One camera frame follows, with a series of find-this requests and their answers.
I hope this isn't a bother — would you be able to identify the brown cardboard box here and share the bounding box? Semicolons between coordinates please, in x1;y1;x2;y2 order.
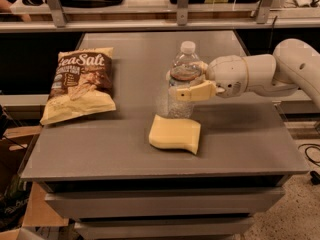
0;126;69;240

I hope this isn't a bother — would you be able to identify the clear plastic water bottle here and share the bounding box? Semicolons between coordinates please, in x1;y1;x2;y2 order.
167;41;203;118

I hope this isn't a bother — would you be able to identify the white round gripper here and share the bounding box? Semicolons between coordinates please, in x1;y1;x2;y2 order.
166;55;248;102

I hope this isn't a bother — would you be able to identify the black cable on floor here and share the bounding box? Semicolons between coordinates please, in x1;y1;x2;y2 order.
297;143;320;186

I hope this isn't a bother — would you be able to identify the yellow sponge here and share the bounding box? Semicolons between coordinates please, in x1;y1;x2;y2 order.
149;115;201;155

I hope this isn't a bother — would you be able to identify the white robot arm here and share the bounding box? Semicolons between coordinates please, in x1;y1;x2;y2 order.
168;39;320;107

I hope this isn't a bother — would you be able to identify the sea salt chips bag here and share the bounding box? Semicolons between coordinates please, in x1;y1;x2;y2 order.
40;47;116;125

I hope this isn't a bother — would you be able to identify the grey drawer cabinet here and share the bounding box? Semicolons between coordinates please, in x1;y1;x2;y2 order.
22;31;308;239

